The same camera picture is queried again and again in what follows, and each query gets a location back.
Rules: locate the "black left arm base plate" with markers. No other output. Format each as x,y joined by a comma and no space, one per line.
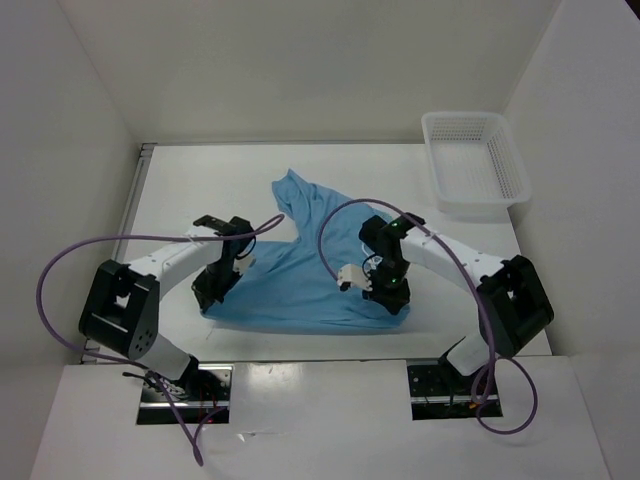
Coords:
210,402

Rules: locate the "white perforated plastic basket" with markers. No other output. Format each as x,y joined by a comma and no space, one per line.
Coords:
476,167

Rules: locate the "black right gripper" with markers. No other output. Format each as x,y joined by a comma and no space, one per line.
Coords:
393,301

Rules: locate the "light blue mesh shorts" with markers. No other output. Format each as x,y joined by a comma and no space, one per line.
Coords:
289,288

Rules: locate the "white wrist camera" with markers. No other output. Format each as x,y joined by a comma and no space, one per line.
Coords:
353,276
241,265

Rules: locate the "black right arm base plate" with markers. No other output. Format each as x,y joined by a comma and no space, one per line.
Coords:
438,392

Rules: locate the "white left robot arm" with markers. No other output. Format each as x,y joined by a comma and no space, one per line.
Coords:
121,312

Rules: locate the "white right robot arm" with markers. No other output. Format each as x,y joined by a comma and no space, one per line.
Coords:
514,307

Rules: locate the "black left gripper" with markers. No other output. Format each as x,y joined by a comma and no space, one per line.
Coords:
206,295

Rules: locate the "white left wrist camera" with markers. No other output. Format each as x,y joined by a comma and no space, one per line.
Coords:
241,265

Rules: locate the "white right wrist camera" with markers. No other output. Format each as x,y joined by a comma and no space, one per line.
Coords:
353,276

